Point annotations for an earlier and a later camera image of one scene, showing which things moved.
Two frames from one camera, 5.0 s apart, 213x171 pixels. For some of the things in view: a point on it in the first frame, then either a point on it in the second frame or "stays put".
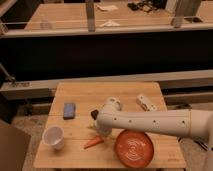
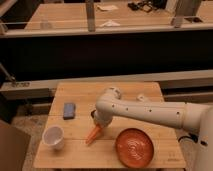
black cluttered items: x=148 y=5 stays put
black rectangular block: x=94 y=113 stays put
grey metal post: x=90 y=12 stays put
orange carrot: x=98 y=139 to x=93 y=134
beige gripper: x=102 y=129 to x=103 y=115
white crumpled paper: x=110 y=24 stays put
